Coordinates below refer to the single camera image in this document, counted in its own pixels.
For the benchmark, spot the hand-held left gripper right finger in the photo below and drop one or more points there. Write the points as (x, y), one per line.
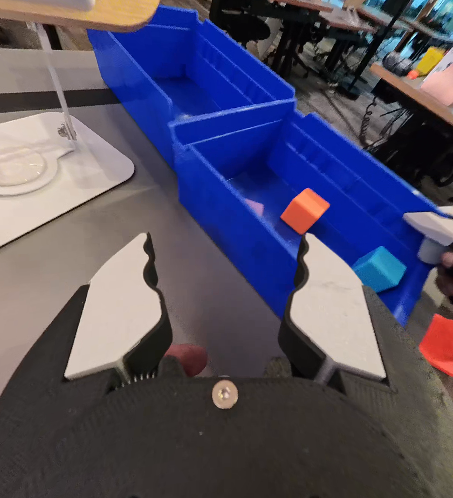
(335, 311)

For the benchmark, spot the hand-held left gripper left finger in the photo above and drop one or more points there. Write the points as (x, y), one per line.
(113, 311)

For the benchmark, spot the teal cube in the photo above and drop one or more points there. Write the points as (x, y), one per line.
(378, 268)

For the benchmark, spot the orange cube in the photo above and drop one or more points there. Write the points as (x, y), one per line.
(302, 212)

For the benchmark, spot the purple cube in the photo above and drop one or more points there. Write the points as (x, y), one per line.
(255, 208)

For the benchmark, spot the blue plastic bin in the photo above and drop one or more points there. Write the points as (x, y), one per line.
(133, 77)
(218, 218)

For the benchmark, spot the grey desk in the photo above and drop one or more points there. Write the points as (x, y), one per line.
(218, 311)

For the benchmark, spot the wooden top desk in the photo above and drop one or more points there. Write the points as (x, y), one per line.
(425, 99)

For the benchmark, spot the person's left hand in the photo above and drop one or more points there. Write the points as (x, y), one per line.
(187, 358)

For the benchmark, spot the orange traffic cone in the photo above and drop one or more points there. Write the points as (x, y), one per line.
(444, 342)

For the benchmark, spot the pink and white box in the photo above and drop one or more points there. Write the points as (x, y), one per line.
(448, 83)

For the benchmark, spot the white stand with wooden board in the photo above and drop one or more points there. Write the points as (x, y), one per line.
(94, 163)

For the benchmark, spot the yellow container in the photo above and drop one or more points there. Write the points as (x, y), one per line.
(431, 62)

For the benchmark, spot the black office chair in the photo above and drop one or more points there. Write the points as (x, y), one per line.
(242, 27)

